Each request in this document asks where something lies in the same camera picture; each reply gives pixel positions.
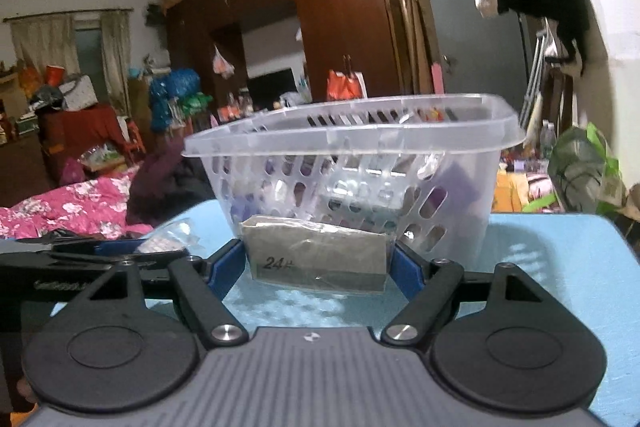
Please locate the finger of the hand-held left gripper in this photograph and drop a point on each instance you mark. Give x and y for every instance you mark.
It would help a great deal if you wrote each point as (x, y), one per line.
(157, 274)
(120, 248)

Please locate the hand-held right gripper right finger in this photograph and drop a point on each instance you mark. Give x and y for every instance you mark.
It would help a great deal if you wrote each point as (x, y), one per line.
(402, 272)

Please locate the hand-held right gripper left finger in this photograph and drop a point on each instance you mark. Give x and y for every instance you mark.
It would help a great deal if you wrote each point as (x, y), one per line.
(220, 272)

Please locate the grey paper packet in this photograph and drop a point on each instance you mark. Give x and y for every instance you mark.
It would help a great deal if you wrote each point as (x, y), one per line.
(315, 257)

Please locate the clear plastic basket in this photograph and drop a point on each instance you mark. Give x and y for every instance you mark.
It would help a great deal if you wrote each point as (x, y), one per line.
(350, 147)

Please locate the pink floral blanket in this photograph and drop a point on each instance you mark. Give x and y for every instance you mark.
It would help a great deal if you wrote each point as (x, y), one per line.
(65, 207)

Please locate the dark purple garment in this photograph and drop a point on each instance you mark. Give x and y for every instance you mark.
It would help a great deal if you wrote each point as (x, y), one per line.
(165, 187)

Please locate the red cloth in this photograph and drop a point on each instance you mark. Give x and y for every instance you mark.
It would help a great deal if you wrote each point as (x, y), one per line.
(80, 132)

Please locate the yellow cloth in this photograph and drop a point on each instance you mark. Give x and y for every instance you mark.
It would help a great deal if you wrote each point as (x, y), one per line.
(510, 192)

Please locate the blue plastic bag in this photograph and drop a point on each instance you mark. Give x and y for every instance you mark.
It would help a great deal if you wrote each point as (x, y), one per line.
(172, 97)

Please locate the small green bag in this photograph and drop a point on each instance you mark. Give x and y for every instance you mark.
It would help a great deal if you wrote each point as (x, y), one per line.
(197, 102)

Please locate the red cup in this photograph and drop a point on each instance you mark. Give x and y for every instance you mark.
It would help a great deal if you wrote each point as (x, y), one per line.
(56, 74)

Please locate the beige curtain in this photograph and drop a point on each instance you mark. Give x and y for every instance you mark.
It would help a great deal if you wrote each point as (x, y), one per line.
(42, 44)
(116, 62)

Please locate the black monitor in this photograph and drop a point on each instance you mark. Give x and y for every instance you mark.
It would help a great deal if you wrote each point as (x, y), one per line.
(272, 87)

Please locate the orange bag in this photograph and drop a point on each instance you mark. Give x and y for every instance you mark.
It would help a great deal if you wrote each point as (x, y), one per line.
(345, 86)

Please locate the pink stick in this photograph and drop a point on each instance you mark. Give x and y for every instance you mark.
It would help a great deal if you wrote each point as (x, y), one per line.
(438, 78)

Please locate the pink white plastic bag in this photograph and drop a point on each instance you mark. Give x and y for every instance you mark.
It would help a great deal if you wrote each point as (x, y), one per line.
(222, 64)

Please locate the green clear plastic bag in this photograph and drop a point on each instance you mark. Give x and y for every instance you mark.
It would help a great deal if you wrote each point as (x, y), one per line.
(582, 167)

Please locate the grey door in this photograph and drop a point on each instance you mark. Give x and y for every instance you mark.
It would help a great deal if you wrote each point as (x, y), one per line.
(460, 37)

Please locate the metal folding rack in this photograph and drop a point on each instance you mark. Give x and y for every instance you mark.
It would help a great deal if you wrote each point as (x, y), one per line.
(537, 67)

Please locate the wooden planks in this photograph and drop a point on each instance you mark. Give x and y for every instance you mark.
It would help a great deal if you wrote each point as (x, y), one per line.
(415, 22)

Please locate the brown wooden wardrobe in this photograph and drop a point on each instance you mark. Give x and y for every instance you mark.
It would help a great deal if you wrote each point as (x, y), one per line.
(345, 7)

